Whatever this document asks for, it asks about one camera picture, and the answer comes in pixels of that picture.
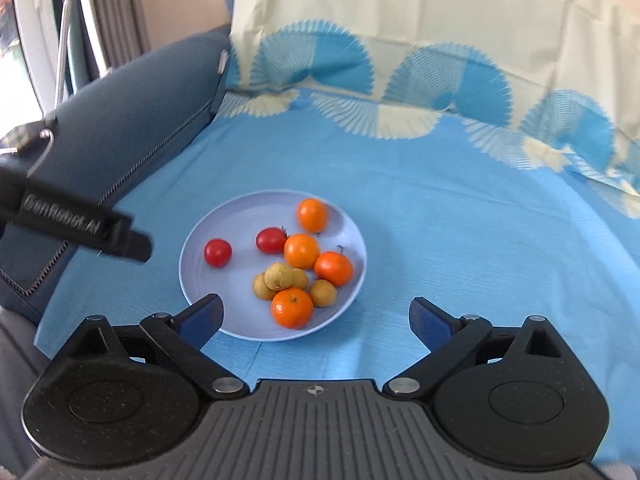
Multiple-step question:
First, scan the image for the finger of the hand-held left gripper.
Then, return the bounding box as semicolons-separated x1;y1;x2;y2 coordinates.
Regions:
0;157;153;263

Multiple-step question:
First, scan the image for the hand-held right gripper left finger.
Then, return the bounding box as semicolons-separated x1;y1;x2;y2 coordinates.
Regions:
55;293;250;401

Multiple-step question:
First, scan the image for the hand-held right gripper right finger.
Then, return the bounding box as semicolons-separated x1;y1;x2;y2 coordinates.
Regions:
382;297;581;401

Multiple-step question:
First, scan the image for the red cherry tomato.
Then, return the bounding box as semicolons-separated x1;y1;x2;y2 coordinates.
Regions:
255;226;290;255
204;238;233;268

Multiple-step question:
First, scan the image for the orange tangerine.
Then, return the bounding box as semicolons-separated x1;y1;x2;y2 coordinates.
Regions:
270;287;315;330
283;233;321;270
313;246;355;288
297;198;329;234

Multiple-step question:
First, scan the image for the pale blue round plate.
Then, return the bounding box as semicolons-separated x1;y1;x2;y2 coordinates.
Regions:
179;189;368;342

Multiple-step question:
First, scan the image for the blue fan-print sheet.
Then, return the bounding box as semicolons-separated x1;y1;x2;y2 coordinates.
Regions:
35;0;640;471

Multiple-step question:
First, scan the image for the grey cloth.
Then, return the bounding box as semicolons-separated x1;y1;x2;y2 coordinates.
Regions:
0;305;53;476

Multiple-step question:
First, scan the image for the grey curtain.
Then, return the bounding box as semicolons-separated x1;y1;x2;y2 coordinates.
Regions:
82;0;151;73

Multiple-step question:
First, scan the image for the spotted white strap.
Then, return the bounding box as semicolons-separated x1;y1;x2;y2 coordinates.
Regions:
54;0;72;106

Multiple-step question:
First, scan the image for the white window frame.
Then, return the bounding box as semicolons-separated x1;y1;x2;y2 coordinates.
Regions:
10;0;58;111

